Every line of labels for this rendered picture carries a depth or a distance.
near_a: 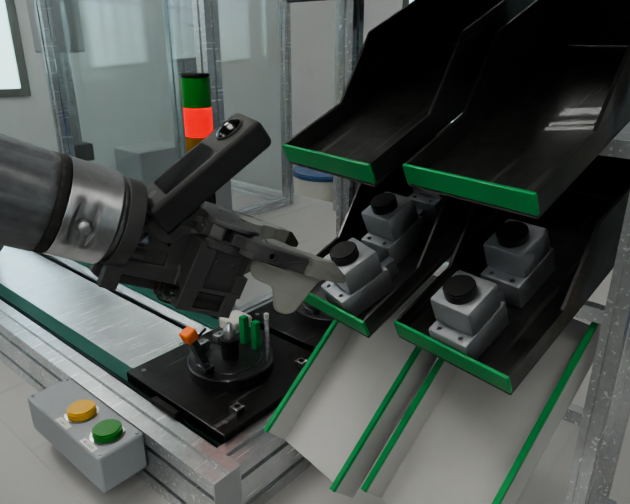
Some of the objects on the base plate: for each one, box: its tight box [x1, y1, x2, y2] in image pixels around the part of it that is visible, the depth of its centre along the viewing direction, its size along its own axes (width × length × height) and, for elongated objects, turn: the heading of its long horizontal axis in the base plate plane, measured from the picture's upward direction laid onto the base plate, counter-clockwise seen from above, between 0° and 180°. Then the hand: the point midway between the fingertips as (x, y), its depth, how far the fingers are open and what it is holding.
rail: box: [0, 287, 243, 504], centre depth 99 cm, size 6×89×11 cm, turn 50°
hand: (315, 252), depth 56 cm, fingers open, 8 cm apart
